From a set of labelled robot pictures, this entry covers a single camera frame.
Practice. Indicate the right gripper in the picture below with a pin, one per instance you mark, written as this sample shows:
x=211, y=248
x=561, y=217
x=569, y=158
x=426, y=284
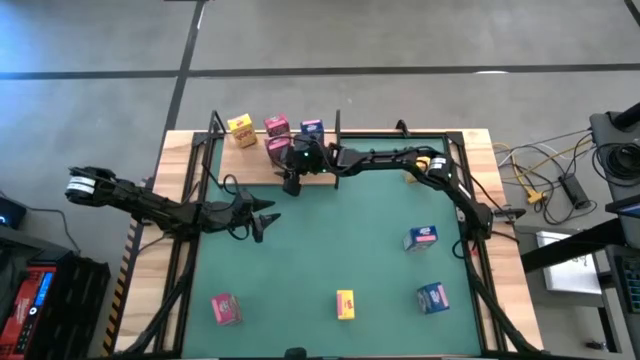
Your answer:
x=310, y=160

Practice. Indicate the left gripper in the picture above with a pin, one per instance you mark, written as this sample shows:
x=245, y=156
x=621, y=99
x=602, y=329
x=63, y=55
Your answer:
x=220, y=217

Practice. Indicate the pink cereal box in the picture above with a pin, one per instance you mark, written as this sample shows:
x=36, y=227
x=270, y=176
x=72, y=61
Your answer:
x=277, y=150
x=226, y=310
x=276, y=125

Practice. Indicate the blue Frosted Flakes cereal box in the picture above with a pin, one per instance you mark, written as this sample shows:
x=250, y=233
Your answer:
x=420, y=238
x=311, y=127
x=432, y=298

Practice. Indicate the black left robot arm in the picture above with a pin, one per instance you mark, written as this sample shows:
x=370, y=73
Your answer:
x=150, y=205

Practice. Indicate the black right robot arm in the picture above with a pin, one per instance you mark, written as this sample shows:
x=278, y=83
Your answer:
x=380, y=159

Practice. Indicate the green table mat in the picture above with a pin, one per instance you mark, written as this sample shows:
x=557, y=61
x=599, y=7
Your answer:
x=325, y=260

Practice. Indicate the yellow black hazard tape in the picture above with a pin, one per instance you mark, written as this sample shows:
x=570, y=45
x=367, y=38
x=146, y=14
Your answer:
x=120, y=295

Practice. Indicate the black plastic crate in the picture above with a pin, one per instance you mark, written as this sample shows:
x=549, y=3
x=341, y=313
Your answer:
x=80, y=300

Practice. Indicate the black device with blue light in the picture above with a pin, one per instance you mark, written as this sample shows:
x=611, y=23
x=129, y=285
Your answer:
x=12, y=212

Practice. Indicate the red control unit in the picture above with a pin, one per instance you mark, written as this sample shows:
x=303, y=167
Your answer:
x=20, y=310

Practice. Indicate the black metal beam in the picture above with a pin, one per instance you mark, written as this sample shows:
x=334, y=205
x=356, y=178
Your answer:
x=565, y=247

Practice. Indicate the black power brick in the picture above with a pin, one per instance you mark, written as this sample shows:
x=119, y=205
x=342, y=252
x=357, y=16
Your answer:
x=575, y=191

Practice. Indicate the white flat box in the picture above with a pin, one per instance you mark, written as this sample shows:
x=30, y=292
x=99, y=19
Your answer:
x=570, y=275

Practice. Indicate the grey side table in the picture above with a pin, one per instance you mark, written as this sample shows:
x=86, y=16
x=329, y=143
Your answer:
x=602, y=130

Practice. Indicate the small black floor object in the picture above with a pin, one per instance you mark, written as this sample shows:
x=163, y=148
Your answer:
x=594, y=345

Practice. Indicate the black pole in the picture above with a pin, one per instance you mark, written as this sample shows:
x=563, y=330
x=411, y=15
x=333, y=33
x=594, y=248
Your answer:
x=627, y=116

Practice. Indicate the black keyboard device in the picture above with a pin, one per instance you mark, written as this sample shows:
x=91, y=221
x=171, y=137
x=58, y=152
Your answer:
x=631, y=280

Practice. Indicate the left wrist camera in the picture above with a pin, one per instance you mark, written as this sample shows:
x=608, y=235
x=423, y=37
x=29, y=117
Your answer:
x=244, y=200

